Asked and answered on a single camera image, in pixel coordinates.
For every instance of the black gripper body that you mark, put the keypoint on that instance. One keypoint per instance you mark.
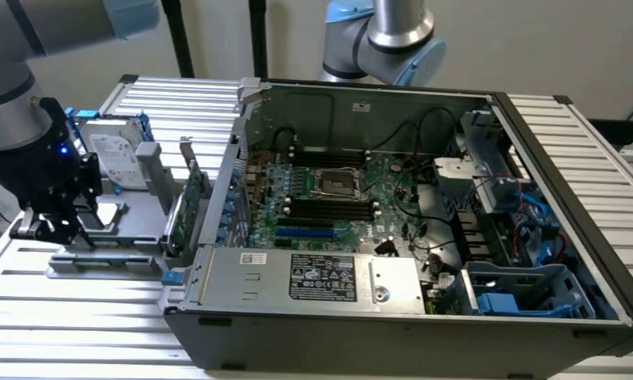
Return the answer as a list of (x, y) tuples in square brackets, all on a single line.
[(31, 170)]

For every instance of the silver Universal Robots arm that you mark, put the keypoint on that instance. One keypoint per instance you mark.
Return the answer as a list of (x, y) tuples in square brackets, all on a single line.
[(11, 99)]

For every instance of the green RAM stick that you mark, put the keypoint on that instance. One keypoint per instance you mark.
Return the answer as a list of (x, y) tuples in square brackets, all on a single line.
[(111, 261)]

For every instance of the black expansion slot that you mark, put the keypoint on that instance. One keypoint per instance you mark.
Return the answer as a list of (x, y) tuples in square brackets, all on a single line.
[(306, 221)]

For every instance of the blue expansion slot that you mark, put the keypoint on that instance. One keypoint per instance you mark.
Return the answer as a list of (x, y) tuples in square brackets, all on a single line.
[(303, 233)]

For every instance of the black RAM slot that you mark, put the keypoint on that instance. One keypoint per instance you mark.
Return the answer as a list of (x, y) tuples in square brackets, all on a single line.
[(330, 154), (330, 210), (330, 149), (330, 205), (330, 215), (330, 200)]

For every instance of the silver hard disk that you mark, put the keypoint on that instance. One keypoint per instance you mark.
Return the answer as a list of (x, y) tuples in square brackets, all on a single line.
[(114, 154)]

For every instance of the grey parts rack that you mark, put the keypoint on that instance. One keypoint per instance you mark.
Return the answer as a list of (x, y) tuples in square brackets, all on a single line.
[(138, 233)]

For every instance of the blue disk caddy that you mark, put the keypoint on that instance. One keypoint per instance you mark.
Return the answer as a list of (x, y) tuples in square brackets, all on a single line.
[(143, 126)]

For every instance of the green graphics card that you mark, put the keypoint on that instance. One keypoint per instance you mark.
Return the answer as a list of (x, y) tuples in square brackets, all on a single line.
[(187, 206)]

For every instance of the blue case latch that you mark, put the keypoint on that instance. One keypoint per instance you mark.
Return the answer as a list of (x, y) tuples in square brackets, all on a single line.
[(174, 276)]

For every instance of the black vertical pole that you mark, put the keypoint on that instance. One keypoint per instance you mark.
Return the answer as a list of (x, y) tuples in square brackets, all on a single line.
[(259, 39), (182, 39)]

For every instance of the silver power supply unit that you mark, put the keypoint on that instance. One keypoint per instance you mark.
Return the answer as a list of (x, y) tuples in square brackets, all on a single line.
[(306, 277)]

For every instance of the green motherboard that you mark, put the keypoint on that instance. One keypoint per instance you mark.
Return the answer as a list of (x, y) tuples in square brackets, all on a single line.
[(348, 233)]

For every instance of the open black PC case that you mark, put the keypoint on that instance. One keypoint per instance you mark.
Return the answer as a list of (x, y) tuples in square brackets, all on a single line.
[(348, 340)]

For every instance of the grey metal disk bay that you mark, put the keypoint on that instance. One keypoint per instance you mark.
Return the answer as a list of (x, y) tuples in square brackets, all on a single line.
[(488, 158)]

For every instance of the grey and blue drive cage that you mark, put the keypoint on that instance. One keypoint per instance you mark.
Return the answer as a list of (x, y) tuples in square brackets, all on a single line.
[(528, 289)]

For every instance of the CPU socket with metal frame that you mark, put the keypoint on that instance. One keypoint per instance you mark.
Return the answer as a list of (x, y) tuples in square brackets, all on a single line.
[(339, 183)]

